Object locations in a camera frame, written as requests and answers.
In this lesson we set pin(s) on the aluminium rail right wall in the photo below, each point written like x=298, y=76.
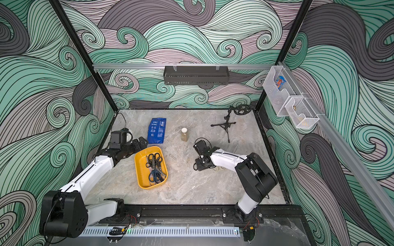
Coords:
x=373, y=189

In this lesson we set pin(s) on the aluminium rail wall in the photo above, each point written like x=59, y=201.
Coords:
x=373, y=189
x=154, y=66

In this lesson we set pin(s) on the black corner frame post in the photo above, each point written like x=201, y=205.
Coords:
x=291, y=15
x=58, y=9

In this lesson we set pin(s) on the small clear wall bin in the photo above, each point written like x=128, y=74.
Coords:
x=300, y=113

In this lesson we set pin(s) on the aluminium rail back wall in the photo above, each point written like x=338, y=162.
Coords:
x=154, y=66

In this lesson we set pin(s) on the small black scissors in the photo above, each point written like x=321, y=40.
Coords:
x=157, y=176

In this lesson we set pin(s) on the yellow storage box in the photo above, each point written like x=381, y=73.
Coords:
x=142, y=172

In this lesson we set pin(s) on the colourful item in bin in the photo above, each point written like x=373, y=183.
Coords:
x=280, y=82

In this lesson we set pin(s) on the black wall mounted tray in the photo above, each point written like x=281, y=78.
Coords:
x=201, y=76

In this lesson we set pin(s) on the black corner frame post left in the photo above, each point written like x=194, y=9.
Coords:
x=58, y=9

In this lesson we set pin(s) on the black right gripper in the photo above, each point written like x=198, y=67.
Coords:
x=199, y=163

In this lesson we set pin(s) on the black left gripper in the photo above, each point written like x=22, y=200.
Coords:
x=137, y=147

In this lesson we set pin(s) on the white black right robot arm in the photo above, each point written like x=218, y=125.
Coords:
x=254, y=174

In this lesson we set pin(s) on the large clear wall bin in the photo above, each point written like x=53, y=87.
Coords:
x=278, y=98

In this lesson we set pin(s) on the black mini tripod stand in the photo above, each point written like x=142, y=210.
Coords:
x=240, y=110

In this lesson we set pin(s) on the white slotted cable duct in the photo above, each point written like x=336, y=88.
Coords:
x=153, y=231

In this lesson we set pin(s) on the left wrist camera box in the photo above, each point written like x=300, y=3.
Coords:
x=119, y=138

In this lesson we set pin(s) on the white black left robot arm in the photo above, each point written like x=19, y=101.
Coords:
x=64, y=212

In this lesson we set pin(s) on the beige handled scissors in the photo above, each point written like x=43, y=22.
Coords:
x=218, y=168

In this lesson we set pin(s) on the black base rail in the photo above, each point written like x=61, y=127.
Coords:
x=224, y=213

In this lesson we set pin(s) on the blue wet wipes pack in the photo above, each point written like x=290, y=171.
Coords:
x=156, y=131

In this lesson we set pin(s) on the large black handled scissors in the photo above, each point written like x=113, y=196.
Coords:
x=154, y=163

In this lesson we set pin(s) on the long thin black scissors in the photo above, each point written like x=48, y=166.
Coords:
x=156, y=173

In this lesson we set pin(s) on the small amber liquid bottle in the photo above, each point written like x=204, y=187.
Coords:
x=184, y=134

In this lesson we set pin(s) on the black corner frame post right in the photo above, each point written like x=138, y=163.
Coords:
x=291, y=15

